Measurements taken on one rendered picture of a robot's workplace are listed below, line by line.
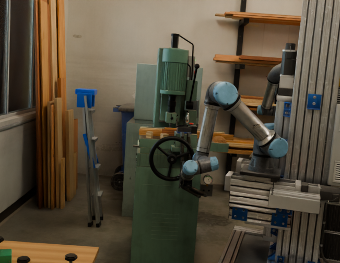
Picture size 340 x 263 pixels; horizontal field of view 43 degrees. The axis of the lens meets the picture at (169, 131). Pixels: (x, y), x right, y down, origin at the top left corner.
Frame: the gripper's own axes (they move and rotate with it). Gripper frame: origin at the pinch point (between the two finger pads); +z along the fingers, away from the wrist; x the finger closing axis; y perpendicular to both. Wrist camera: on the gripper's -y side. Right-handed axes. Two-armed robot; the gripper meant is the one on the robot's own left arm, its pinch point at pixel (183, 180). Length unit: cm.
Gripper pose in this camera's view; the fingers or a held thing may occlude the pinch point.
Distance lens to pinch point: 258.7
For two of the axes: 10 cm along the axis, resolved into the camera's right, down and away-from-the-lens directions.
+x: 10.0, 0.7, 0.6
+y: -0.5, 9.2, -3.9
